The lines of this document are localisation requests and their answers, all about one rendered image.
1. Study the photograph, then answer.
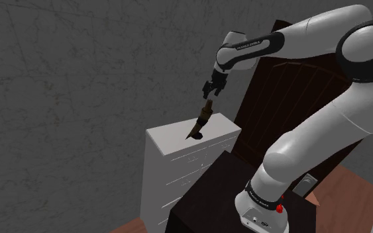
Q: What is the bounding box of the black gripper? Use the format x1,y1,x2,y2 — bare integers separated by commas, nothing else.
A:
202,69,229,99

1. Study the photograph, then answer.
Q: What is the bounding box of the brown bottle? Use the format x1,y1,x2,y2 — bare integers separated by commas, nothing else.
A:
185,99,214,140

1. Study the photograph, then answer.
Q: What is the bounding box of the dark brown wooden door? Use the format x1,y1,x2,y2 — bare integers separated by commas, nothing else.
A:
231,20,362,198

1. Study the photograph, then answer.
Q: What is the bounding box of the white chest of drawers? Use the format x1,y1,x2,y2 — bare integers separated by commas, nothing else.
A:
140,113,242,233

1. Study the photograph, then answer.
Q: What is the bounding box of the black robot stand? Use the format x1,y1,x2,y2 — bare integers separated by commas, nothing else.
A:
165,150,317,233

